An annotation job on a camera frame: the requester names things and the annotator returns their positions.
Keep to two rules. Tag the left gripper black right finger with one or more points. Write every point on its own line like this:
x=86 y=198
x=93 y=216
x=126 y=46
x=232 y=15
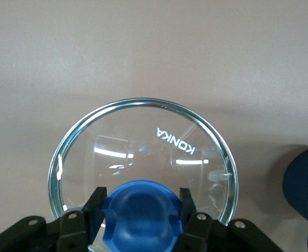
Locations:
x=198 y=233

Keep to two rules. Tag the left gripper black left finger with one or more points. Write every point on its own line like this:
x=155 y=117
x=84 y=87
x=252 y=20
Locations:
x=72 y=233

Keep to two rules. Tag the brown table mat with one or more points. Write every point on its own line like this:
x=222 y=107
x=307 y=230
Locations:
x=64 y=52

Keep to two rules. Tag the glass lid with blue knob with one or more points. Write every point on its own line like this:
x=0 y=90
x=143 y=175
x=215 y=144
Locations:
x=140 y=207

